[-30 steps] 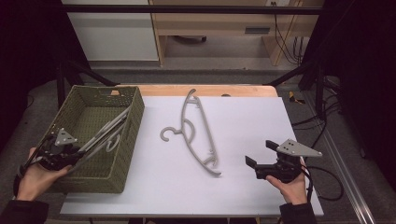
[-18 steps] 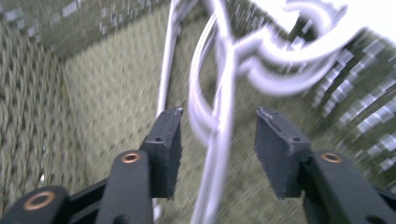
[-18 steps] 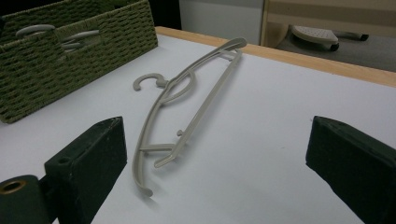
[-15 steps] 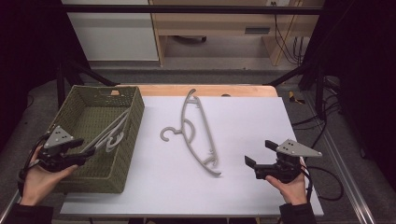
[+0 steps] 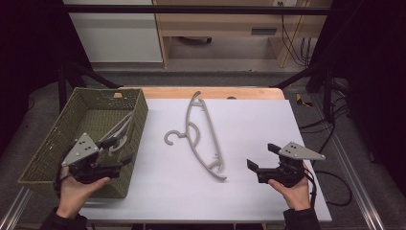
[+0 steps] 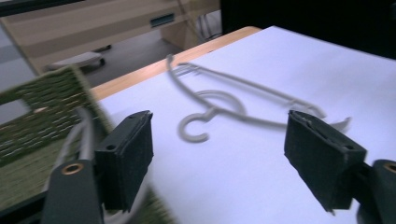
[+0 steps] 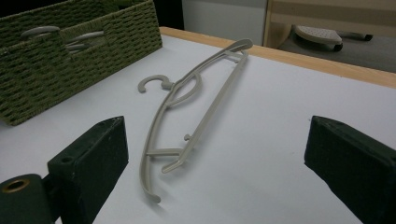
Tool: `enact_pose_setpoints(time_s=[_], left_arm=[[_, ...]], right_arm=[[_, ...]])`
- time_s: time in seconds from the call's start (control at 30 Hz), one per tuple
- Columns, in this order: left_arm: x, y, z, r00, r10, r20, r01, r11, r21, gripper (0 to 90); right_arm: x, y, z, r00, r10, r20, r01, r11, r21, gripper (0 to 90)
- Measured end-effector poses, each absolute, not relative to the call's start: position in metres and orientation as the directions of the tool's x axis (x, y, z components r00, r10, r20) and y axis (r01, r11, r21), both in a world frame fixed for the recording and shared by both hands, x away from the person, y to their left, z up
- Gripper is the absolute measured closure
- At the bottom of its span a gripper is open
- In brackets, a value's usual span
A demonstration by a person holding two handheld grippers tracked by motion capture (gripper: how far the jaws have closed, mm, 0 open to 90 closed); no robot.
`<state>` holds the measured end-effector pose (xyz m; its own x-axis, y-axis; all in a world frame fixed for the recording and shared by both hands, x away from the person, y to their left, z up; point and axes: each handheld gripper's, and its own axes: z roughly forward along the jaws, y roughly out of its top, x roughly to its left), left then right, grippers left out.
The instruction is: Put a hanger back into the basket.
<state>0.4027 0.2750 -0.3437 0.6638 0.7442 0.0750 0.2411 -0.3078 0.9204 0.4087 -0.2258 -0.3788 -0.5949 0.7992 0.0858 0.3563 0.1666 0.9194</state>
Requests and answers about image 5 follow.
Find white cabinet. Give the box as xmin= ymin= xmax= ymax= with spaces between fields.
xmin=68 ymin=0 xmax=164 ymax=63

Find person's right hand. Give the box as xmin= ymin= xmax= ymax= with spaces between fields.
xmin=267 ymin=177 xmax=312 ymax=211

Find black slanted frame strut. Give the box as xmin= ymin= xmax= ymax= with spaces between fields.
xmin=57 ymin=60 xmax=123 ymax=111
xmin=271 ymin=63 xmax=334 ymax=124

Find dark curtain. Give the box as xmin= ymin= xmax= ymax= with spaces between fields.
xmin=310 ymin=0 xmax=406 ymax=193
xmin=0 ymin=0 xmax=94 ymax=154

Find black horizontal frame bar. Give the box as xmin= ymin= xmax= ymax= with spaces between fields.
xmin=63 ymin=4 xmax=331 ymax=15

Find green woven basket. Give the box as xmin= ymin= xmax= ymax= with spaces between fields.
xmin=18 ymin=87 xmax=149 ymax=199

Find grey plastic clothes hanger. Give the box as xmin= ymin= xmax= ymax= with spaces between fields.
xmin=164 ymin=90 xmax=228 ymax=182
xmin=99 ymin=109 xmax=135 ymax=157

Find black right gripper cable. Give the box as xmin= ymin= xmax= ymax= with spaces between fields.
xmin=303 ymin=169 xmax=353 ymax=208

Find white table mat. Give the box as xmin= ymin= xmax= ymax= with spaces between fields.
xmin=79 ymin=98 xmax=333 ymax=223

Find yellow and black tool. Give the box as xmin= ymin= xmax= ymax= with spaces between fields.
xmin=295 ymin=93 xmax=314 ymax=108

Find bundle of black cables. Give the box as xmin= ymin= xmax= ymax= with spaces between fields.
xmin=279 ymin=2 xmax=315 ymax=68

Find aluminium frame rail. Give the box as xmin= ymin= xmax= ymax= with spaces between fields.
xmin=310 ymin=95 xmax=388 ymax=230
xmin=0 ymin=187 xmax=34 ymax=230

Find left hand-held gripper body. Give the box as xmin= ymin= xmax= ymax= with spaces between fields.
xmin=61 ymin=132 xmax=123 ymax=185

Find person's left hand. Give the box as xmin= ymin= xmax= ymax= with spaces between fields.
xmin=56 ymin=167 xmax=112 ymax=219

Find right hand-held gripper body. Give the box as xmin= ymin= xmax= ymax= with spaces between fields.
xmin=257 ymin=141 xmax=327 ymax=189

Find light wooden desk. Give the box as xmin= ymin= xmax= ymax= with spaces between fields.
xmin=152 ymin=0 xmax=333 ymax=69

